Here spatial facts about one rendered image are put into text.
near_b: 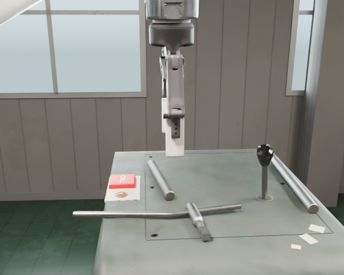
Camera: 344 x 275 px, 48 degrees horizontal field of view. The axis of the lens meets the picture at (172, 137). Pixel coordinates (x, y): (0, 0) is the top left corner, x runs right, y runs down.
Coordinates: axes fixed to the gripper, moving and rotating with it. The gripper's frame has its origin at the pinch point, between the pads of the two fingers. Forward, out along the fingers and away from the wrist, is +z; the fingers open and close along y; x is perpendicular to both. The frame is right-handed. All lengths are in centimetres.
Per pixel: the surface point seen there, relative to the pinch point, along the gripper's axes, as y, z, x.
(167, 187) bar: -9.8, 14.9, -0.4
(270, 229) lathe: 5.4, 16.9, 18.0
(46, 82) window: -265, 34, -89
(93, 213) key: -1.6, 15.9, -15.4
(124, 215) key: -0.6, 16.0, -9.3
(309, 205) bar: -0.4, 15.3, 27.7
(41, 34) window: -266, -5, -89
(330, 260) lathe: 14.0, 17.8, 25.5
